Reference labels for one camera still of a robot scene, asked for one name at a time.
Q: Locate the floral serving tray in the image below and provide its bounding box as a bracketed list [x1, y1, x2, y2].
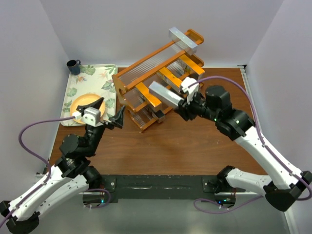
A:
[60, 64, 117, 120]

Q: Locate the orange toothpaste box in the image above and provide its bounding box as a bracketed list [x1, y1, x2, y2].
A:
[136, 82, 162, 111]
[177, 55, 205, 80]
[157, 67, 189, 93]

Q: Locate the silver toothpaste box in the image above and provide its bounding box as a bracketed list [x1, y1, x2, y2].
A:
[148, 81, 183, 109]
[169, 27, 198, 55]

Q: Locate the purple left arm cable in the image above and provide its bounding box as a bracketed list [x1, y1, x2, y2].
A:
[0, 117, 113, 232]

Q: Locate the dark blue mug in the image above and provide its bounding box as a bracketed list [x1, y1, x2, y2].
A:
[66, 59, 81, 76]

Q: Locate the orange toothpaste box front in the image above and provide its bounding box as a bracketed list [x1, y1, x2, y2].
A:
[177, 55, 205, 80]

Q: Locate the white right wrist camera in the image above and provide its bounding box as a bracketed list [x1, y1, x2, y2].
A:
[179, 77, 199, 104]

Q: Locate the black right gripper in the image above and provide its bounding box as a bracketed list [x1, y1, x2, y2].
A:
[175, 89, 219, 122]

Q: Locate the aluminium table edge rail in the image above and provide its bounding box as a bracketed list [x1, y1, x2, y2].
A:
[237, 64, 271, 156]

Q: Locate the wooden three-tier shelf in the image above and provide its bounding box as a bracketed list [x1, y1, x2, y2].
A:
[113, 29, 204, 131]

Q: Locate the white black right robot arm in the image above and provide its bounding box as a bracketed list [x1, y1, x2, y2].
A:
[175, 85, 312, 212]

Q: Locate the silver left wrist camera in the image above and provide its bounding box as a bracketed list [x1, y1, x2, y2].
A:
[72, 107, 101, 127]

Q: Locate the silver R&O box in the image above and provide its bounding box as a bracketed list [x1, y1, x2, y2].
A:
[152, 110, 165, 123]

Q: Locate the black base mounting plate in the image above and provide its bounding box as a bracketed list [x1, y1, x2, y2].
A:
[101, 175, 244, 205]

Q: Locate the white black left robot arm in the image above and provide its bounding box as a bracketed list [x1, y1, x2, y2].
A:
[0, 97, 125, 234]

